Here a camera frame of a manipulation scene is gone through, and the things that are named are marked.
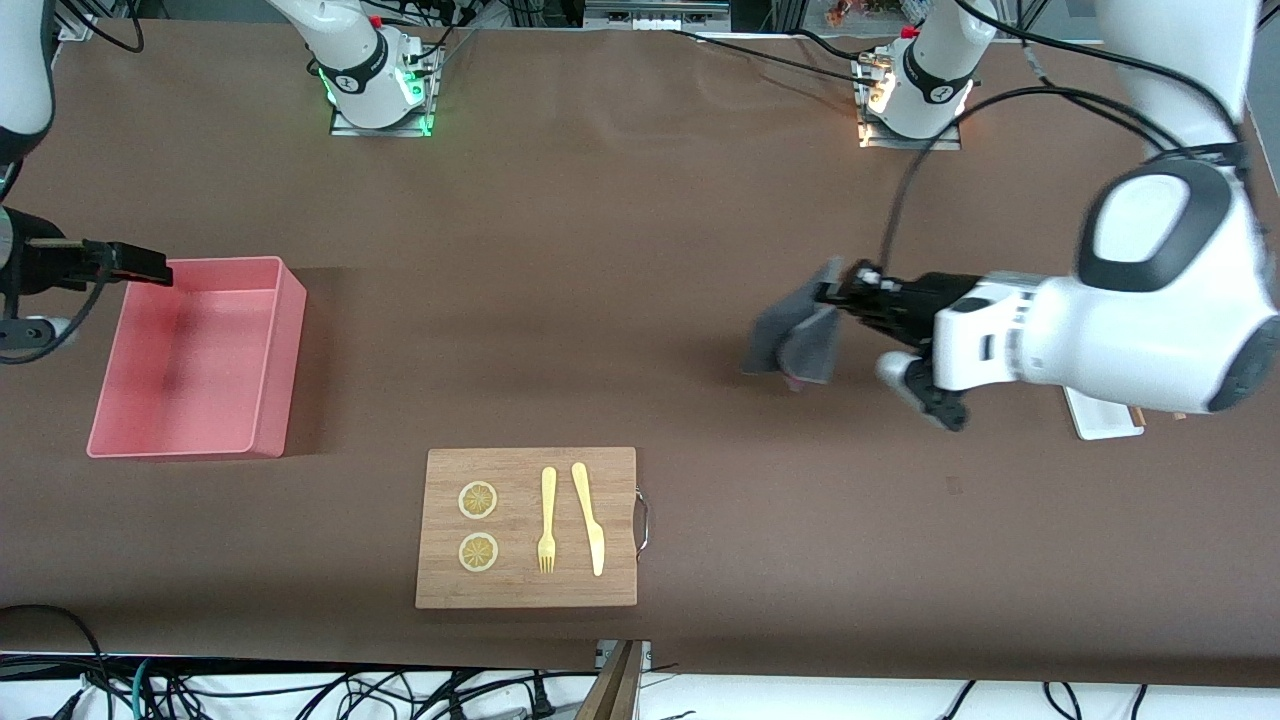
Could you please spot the yellow plastic knife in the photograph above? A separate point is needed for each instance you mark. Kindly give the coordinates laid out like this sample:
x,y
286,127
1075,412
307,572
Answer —
x,y
590,525

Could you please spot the dark grey cloth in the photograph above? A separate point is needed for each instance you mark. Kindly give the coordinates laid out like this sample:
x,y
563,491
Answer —
x,y
800,340

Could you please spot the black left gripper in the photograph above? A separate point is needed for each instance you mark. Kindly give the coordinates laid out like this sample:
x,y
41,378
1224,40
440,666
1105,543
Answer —
x,y
926,297

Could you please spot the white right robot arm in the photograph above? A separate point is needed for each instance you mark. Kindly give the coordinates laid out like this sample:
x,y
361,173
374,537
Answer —
x,y
350,50

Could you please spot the white power strip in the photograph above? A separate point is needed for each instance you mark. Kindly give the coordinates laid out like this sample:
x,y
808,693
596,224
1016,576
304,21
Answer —
x,y
650,18

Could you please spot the yellow plastic fork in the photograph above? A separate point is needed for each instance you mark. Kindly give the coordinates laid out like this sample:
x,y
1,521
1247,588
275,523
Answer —
x,y
548,490

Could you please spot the pink plastic bin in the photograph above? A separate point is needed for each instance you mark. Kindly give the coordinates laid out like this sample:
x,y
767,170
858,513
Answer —
x,y
180,360

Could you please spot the small metal bracket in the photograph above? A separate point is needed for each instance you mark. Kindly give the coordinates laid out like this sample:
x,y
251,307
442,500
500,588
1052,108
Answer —
x,y
603,655

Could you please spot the aluminium frame profile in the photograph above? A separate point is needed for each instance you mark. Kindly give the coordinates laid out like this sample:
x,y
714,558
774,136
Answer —
x,y
78,25

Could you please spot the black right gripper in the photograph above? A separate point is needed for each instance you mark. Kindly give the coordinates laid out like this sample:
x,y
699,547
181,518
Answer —
x,y
42,265

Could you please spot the lemon slice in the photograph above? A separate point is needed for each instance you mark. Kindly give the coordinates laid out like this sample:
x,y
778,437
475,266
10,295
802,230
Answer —
x,y
478,552
478,500

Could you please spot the wooden cutting board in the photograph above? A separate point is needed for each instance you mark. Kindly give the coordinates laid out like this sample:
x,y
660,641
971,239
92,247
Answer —
x,y
610,500

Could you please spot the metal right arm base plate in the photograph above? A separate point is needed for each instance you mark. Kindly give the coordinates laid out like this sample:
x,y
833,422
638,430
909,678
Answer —
x,y
380,131

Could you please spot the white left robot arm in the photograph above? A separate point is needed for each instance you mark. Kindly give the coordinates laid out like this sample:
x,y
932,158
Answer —
x,y
1130,330

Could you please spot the white rectangular tray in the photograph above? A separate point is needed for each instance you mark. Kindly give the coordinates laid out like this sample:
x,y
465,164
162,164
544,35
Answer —
x,y
1100,420

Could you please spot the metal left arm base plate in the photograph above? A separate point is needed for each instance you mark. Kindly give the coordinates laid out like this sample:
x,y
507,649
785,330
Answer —
x,y
910,143

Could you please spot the wooden stand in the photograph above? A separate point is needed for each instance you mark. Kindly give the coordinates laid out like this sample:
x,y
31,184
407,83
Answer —
x,y
615,690

